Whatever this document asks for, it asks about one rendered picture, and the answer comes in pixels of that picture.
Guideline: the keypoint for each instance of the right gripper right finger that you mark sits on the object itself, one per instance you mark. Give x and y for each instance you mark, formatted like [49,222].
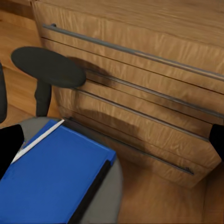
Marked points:
[217,139]

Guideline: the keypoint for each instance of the folder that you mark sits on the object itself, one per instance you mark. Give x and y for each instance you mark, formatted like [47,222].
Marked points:
[55,181]

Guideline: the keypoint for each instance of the swivel chair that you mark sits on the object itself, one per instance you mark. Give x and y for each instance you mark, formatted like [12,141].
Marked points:
[51,68]

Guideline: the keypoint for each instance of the bookcase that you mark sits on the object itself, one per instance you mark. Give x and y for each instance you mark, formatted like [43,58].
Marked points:
[18,29]

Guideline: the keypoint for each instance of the pen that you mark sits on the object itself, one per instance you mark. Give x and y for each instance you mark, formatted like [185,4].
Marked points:
[21,152]

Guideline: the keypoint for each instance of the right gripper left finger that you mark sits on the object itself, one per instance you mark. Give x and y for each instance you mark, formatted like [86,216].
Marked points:
[11,139]

